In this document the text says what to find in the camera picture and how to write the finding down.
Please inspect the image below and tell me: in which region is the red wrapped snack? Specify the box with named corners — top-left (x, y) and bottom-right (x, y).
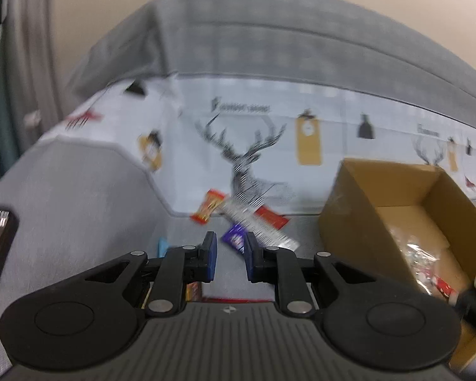
top-left (432, 276), bottom-right (458, 300)

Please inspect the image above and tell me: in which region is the red square snack packet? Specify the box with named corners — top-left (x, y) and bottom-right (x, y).
top-left (255, 205), bottom-right (289, 230)

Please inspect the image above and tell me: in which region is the clear bag of candies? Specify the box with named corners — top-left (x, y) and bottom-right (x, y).
top-left (401, 236), bottom-right (454, 301)

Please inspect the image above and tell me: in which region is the light blue snack stick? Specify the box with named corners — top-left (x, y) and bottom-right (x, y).
top-left (157, 237), bottom-right (169, 258)

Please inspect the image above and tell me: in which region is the red orange candy bar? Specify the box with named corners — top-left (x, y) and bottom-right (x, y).
top-left (191, 189), bottom-right (226, 224)

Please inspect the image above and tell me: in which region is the silver stick snack packet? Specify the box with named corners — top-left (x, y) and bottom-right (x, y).
top-left (219, 198), bottom-right (300, 251)

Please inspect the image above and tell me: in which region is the grey deer print sofa cover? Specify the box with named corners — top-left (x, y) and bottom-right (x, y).
top-left (0, 0), bottom-right (476, 376)

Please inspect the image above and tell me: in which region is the grey curtain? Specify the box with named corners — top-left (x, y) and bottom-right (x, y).
top-left (0, 0), bottom-right (64, 176)

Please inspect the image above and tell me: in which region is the purple snack packet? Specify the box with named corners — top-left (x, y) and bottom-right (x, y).
top-left (221, 224), bottom-right (247, 255)

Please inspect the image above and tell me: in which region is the brown cardboard box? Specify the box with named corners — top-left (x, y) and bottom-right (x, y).
top-left (318, 159), bottom-right (476, 376)

